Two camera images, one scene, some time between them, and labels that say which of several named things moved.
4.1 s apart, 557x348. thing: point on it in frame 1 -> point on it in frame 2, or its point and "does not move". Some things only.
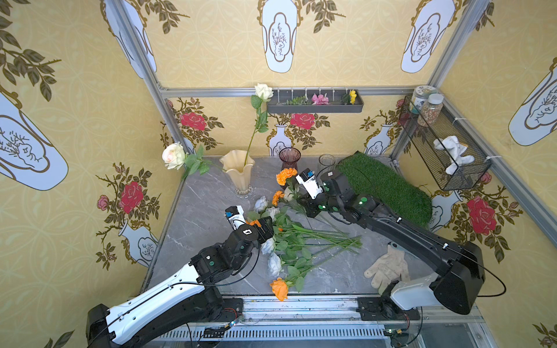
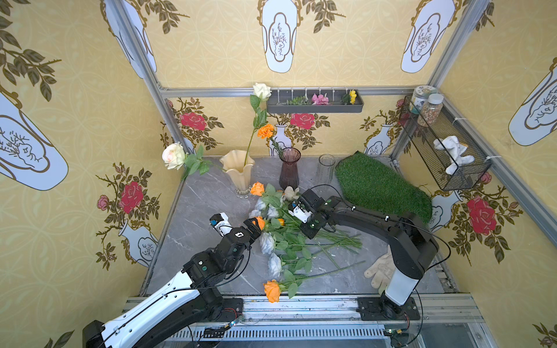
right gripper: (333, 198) -> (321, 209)
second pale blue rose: (267, 246) does not move
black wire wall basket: (456, 162) does not move
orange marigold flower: (284, 174) -> (266, 131)
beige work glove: (389, 268) does not move
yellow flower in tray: (352, 96) does not move
